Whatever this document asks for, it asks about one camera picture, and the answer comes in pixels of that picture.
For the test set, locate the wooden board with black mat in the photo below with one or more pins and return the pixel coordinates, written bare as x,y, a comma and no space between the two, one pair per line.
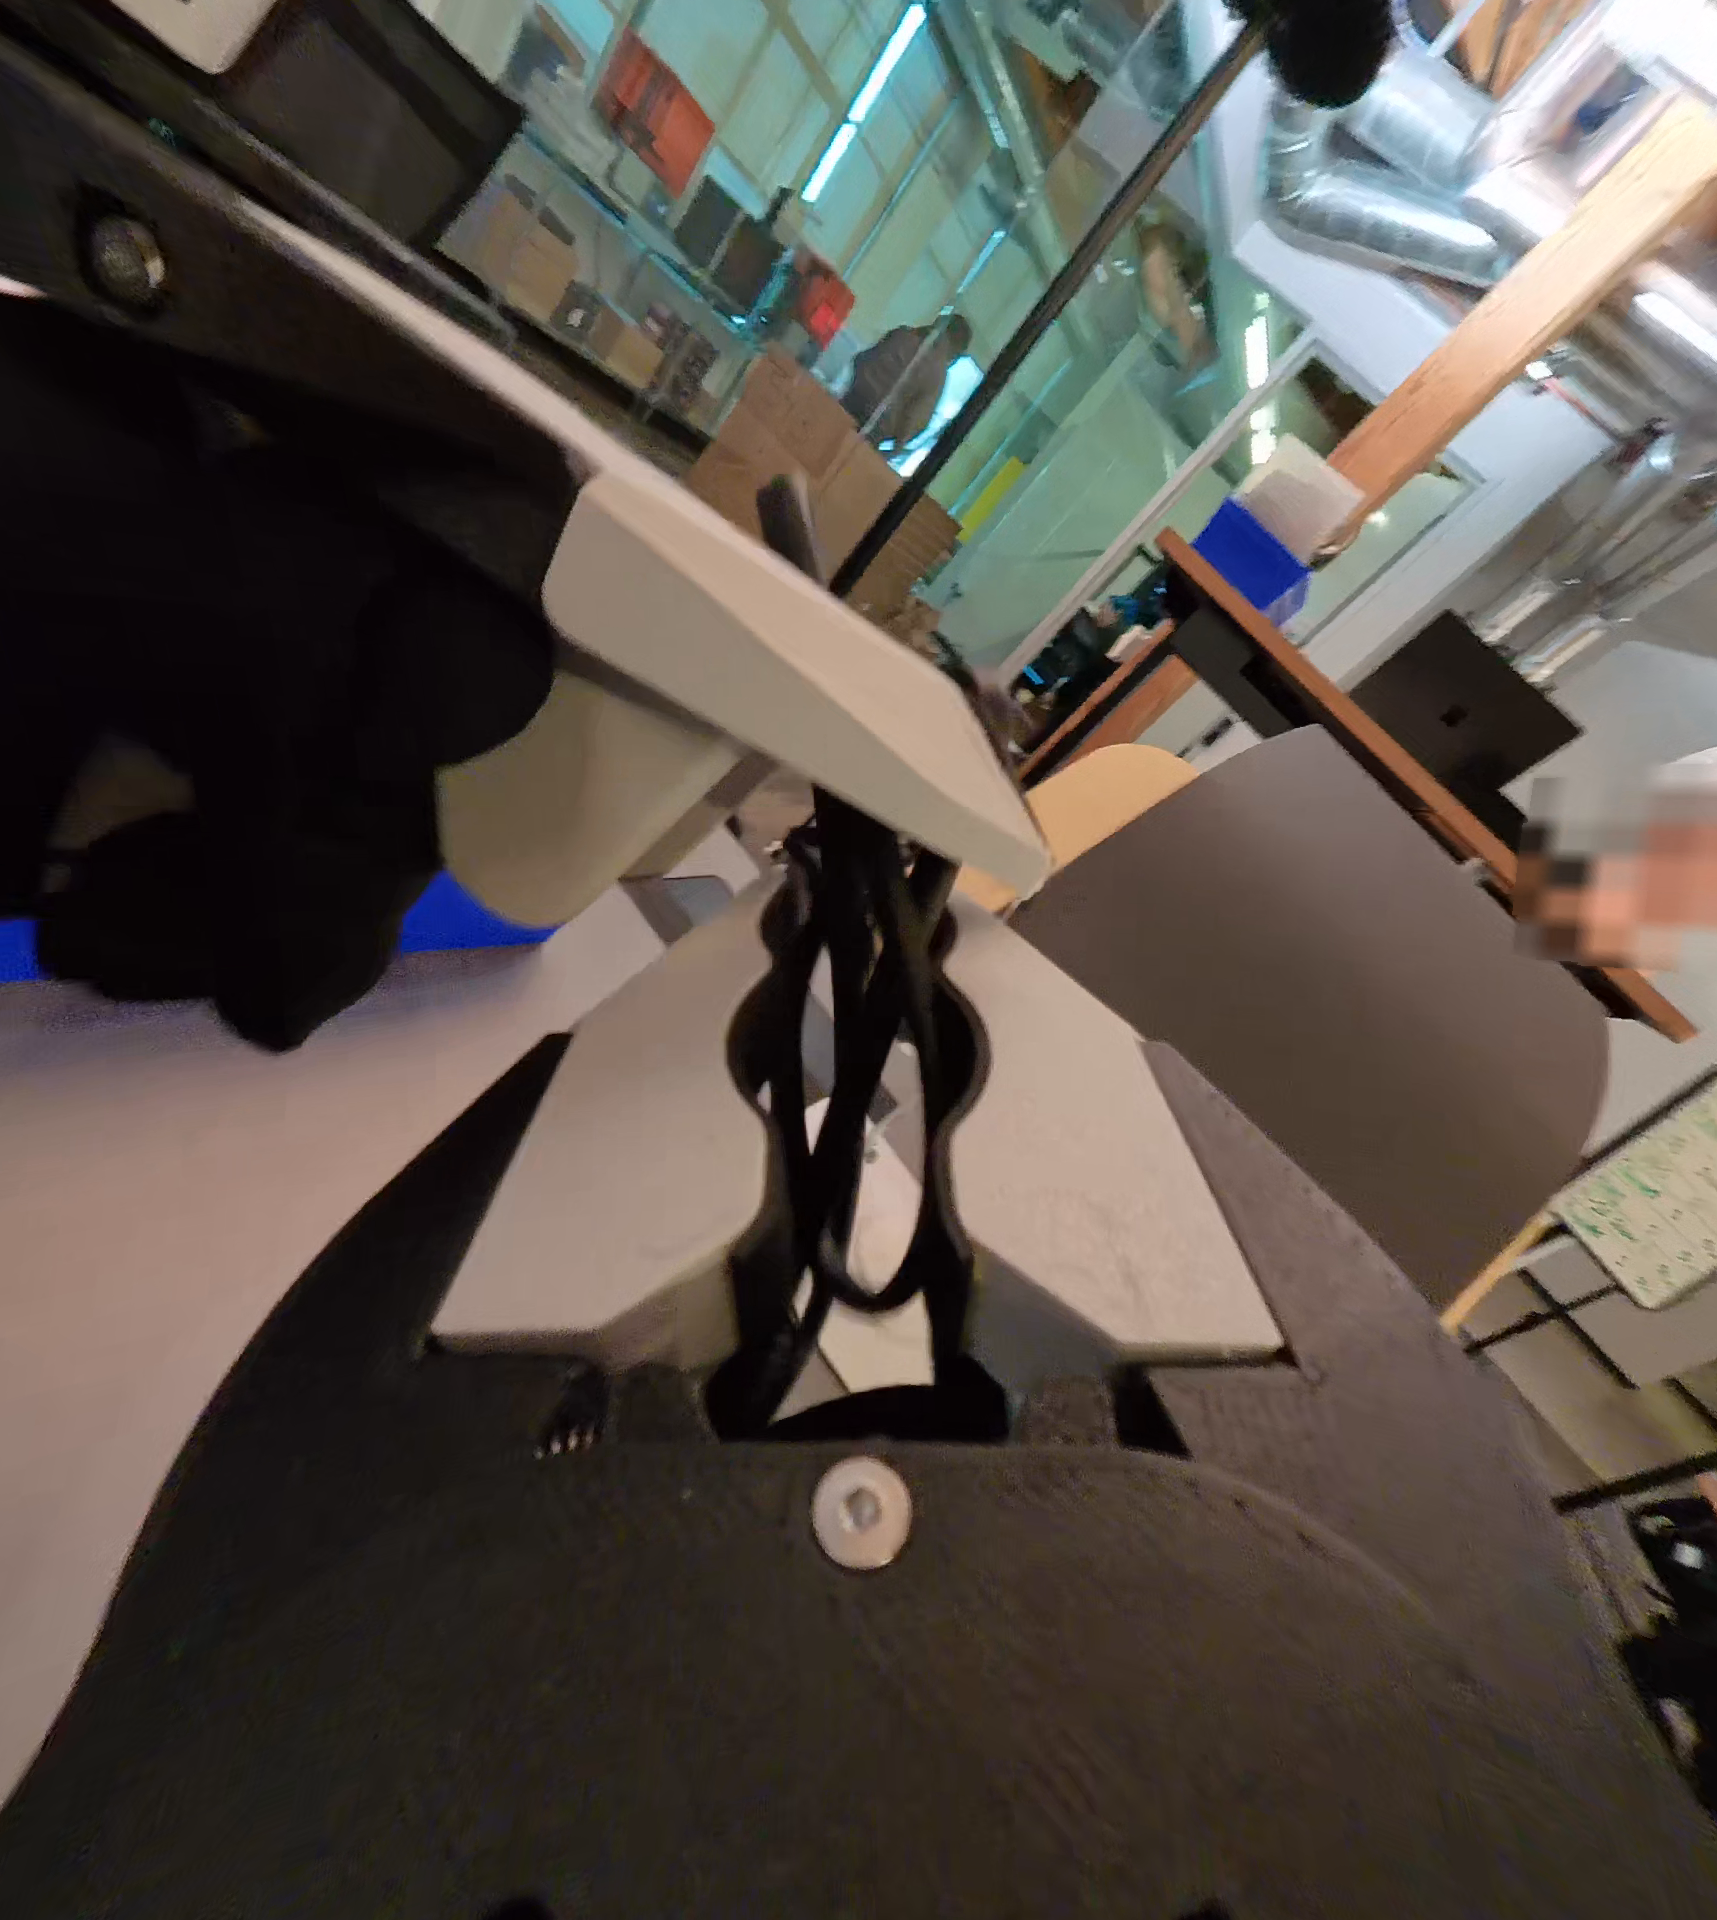
1309,961

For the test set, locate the large cardboard box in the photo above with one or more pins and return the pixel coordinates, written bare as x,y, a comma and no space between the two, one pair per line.
829,480

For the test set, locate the wooden standing desk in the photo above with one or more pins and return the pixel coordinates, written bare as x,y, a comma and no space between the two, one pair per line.
1339,691

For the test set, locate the silver bent duct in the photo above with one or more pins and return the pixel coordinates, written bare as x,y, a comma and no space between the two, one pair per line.
1458,164

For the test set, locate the orange 3D printer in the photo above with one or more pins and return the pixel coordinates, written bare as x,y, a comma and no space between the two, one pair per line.
658,119
821,300

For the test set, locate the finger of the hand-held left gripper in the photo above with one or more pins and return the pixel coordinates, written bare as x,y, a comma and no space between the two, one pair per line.
798,674

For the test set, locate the person's left hand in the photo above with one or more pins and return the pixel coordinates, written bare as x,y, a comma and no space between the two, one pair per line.
199,662

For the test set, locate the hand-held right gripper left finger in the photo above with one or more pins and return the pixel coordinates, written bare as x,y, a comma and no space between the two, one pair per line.
603,1201

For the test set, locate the whiteboard with writing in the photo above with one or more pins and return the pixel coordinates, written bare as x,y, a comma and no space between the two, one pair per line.
1694,1184

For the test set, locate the small blue bin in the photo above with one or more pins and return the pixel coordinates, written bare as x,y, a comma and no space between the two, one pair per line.
1255,556

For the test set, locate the blue plastic bin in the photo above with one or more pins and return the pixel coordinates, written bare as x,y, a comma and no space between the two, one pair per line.
199,937

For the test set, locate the black round-top pole stand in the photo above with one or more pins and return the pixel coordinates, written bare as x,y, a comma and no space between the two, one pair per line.
1098,240

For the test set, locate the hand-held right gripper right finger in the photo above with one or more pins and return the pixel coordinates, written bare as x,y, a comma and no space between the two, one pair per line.
1098,1201

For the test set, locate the white board stand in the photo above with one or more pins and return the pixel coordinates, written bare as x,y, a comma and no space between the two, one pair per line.
845,1127

